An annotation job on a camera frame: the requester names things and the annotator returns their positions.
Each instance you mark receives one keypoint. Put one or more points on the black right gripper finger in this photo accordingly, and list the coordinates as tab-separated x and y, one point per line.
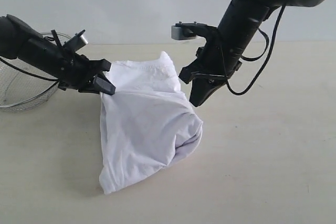
202	89
191	72

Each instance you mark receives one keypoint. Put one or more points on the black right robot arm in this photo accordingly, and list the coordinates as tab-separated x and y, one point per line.
243	18

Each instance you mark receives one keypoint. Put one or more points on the white t-shirt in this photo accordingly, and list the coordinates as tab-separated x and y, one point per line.
148	124

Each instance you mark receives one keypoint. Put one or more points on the metal wire mesh basket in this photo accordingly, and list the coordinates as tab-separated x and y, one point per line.
24	87

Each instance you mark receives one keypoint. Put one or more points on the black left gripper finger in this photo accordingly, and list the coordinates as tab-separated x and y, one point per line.
101	84
99	65

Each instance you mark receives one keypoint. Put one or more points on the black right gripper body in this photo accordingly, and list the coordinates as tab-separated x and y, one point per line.
215	61

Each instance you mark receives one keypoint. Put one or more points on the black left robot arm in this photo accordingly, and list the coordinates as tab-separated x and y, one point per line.
15	32

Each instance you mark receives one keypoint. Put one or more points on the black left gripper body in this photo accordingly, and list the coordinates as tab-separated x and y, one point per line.
72	70

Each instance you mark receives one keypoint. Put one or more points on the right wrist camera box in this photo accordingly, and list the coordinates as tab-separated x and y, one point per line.
188	31

